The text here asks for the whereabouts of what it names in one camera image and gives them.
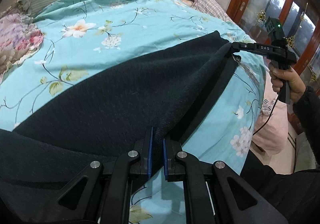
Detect black fleece pants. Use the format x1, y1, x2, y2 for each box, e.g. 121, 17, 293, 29
1, 32, 238, 223

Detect black sleeve right forearm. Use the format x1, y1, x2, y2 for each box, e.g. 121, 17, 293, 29
240, 87, 319, 223

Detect person's right hand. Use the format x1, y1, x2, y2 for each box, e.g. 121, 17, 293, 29
268, 63, 306, 103

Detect plaid cloth beside bed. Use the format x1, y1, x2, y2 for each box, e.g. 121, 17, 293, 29
191, 0, 233, 22

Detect wooden glass door cabinet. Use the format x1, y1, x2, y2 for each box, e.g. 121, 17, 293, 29
227, 0, 319, 93

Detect pink quilted blanket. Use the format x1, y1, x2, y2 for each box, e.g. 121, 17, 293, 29
253, 74, 288, 156

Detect light blue floral bedsheet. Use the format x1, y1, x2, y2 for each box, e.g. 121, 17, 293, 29
1, 0, 266, 223

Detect pink purple floral pillow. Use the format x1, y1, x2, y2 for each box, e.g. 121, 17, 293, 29
1, 0, 44, 81

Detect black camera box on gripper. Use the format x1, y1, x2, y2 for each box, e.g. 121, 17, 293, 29
264, 17, 285, 41

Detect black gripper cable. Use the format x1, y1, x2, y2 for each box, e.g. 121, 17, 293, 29
252, 94, 281, 137

